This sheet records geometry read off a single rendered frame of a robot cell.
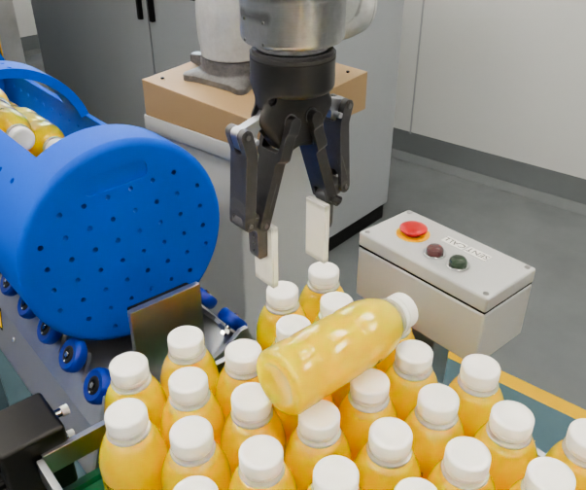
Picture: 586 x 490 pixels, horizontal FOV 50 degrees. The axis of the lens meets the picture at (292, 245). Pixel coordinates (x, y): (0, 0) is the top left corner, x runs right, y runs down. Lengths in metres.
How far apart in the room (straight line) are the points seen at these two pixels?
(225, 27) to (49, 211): 0.77
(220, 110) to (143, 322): 0.68
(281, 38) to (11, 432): 0.49
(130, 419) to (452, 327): 0.39
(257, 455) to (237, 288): 1.04
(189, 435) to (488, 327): 0.37
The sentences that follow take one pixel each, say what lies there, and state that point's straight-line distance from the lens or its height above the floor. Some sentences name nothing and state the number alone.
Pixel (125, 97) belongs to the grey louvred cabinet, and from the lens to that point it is 3.56.
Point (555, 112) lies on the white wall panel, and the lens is 3.51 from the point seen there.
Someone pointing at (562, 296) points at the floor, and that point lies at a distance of 2.83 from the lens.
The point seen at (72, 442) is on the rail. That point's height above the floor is 0.98.
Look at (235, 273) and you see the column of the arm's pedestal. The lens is 1.56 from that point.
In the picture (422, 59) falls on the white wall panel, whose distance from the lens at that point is 3.76.
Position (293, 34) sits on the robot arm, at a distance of 0.52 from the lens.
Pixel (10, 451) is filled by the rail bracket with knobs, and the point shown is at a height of 1.00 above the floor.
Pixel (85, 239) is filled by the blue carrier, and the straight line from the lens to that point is 0.81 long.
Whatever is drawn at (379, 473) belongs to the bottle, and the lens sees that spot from 0.60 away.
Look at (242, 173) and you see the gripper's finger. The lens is 0.56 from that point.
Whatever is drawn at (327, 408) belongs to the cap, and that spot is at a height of 1.08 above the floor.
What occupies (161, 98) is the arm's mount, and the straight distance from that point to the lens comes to 1.52.
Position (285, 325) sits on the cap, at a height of 1.08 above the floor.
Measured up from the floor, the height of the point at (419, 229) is 1.11.
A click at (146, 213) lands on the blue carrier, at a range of 0.83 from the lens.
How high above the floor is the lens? 1.51
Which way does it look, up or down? 31 degrees down
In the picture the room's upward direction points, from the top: straight up
